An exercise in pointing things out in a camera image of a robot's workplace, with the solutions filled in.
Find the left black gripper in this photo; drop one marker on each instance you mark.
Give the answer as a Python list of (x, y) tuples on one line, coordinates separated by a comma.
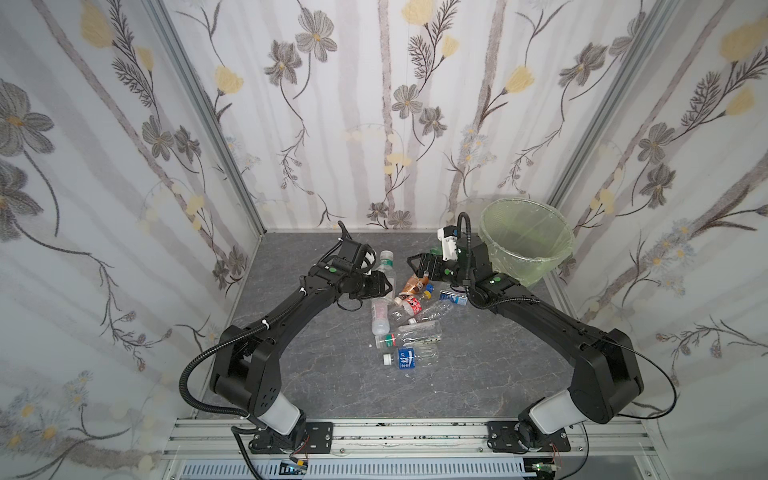
[(372, 284)]

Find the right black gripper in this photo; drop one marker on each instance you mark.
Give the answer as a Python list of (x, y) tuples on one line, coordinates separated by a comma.
[(429, 265)]

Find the clear bottle green label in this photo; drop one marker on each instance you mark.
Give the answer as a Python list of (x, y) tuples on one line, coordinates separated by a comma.
[(386, 266)]

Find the white bottle red cap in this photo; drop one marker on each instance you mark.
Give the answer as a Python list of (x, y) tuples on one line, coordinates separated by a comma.
[(380, 324)]

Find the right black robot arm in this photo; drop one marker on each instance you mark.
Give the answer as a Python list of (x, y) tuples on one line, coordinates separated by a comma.
[(606, 376)]

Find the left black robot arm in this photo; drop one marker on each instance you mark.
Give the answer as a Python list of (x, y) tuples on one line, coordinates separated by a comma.
[(246, 368)]

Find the mesh bin with green bag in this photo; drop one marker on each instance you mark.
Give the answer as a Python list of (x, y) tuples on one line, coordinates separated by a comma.
[(525, 239)]

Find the green soda bottle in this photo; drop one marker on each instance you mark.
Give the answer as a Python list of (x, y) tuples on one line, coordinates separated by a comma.
[(442, 274)]

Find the orange copper label bottle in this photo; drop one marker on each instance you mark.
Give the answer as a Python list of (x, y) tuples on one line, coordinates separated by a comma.
[(414, 286)]

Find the crushed bottle red label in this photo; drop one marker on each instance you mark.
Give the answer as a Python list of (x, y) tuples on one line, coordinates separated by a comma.
[(415, 310)]

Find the crushed bottle blue cap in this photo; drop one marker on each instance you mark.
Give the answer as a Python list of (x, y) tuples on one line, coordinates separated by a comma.
[(432, 294)]

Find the clear bottle green cap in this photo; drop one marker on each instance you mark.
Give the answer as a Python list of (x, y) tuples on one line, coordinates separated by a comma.
[(419, 333)]

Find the clear bottle blue label white cap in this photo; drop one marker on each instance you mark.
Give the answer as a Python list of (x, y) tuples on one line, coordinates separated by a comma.
[(412, 357)]

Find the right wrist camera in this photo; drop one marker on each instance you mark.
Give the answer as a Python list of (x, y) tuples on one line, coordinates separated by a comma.
[(448, 237)]

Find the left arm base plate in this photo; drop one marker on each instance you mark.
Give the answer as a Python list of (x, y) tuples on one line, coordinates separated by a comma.
[(307, 438)]

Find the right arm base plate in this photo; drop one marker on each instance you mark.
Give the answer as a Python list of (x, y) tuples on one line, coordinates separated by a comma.
[(522, 437)]

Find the aluminium frame rail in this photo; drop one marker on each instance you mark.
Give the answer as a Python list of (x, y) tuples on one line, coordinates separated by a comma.
[(449, 448)]

